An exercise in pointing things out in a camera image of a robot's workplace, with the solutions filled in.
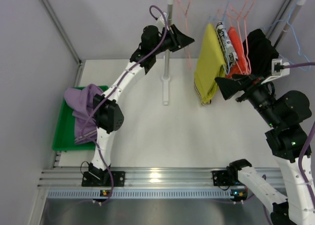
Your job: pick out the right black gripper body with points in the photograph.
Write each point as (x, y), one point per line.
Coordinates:
(243, 87)

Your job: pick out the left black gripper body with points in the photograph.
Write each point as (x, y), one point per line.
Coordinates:
(174, 38)

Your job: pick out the pink wire hanger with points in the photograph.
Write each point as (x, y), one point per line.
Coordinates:
(181, 10)

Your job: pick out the purple trousers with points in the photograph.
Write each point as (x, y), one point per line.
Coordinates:
(81, 102)

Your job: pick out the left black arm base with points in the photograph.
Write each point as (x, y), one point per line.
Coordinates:
(118, 178)

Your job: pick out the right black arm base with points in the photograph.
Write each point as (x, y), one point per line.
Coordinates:
(222, 179)

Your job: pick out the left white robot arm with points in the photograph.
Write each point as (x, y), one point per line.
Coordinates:
(107, 114)

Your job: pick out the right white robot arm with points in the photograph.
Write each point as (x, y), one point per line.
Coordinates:
(289, 144)

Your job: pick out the yellow-green trousers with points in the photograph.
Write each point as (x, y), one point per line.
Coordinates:
(210, 65)

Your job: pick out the pink hanger pair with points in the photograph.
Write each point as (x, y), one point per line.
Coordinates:
(235, 18)

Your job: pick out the orange patterned cloth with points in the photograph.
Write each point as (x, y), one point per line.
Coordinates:
(241, 65)

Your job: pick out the black white patterned cloth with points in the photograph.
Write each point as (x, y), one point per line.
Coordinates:
(226, 45)

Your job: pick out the black garment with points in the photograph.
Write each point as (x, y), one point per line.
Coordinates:
(260, 52)

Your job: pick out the green plastic bin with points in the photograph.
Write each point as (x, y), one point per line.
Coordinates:
(64, 135)

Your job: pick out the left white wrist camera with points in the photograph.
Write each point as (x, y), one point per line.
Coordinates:
(160, 23)

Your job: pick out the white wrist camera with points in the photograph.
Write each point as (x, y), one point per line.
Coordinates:
(277, 70)
(160, 23)

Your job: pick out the rack vertical post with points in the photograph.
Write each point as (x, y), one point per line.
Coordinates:
(166, 77)

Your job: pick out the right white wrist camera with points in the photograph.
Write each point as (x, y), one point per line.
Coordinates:
(277, 70)

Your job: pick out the aluminium frame strut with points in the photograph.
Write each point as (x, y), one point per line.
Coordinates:
(56, 22)

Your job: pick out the aluminium mounting rail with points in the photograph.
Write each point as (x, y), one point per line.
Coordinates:
(135, 177)

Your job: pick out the grey slotted cable duct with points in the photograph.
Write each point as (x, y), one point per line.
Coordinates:
(125, 193)

